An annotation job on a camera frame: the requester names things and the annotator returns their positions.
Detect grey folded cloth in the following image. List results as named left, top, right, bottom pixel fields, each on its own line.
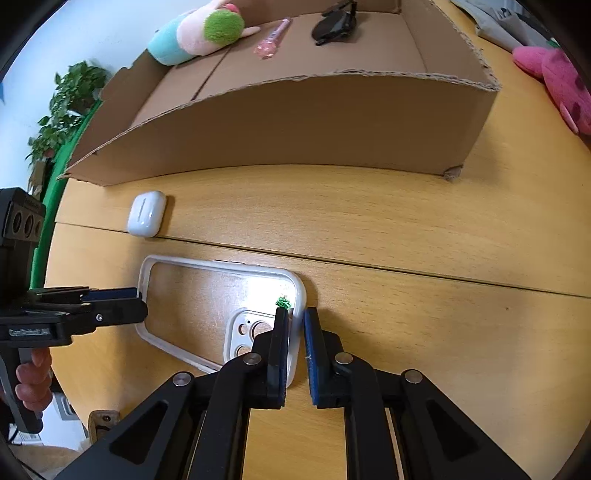
left=452, top=0, right=553, bottom=52

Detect white earbuds case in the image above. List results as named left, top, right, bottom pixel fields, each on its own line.
left=126, top=191, right=166, bottom=238

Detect pig plush toy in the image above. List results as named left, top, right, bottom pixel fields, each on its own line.
left=147, top=1, right=260, bottom=66

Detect clear white phone case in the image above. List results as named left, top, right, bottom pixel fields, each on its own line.
left=135, top=254, right=307, bottom=383

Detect pink strawberry bear plush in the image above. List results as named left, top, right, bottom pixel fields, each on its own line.
left=512, top=46, right=591, bottom=136

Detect brown cardboard box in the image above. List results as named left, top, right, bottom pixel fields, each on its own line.
left=65, top=1, right=500, bottom=186

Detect green chair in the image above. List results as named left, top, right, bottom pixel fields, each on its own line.
left=30, top=99, right=102, bottom=289

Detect pink pen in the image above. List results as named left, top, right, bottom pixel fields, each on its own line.
left=253, top=18, right=293, bottom=59

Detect person's left hand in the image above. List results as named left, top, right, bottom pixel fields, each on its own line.
left=15, top=348, right=52, bottom=412

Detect green potted plant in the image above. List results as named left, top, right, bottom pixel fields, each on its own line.
left=28, top=61, right=110, bottom=164

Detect black sunglasses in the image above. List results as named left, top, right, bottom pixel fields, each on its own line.
left=311, top=0, right=358, bottom=46

